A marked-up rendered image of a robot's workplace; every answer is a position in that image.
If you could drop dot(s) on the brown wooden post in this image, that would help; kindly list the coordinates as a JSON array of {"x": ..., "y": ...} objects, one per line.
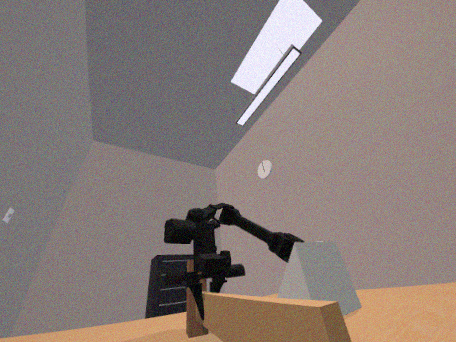
[{"x": 193, "y": 327}]

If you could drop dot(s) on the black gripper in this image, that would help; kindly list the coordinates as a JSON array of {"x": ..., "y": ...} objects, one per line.
[{"x": 193, "y": 278}]

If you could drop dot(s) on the long wooden rail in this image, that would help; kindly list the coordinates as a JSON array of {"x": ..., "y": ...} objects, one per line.
[{"x": 241, "y": 318}]

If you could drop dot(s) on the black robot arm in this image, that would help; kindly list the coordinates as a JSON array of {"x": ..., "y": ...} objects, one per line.
[{"x": 197, "y": 227}]

